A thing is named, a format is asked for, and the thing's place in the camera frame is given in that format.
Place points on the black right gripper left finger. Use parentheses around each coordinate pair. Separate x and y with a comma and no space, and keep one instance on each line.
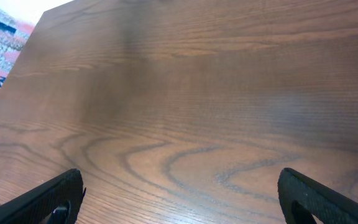
(55,201)

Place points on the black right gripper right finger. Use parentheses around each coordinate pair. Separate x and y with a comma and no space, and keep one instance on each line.
(304,200)

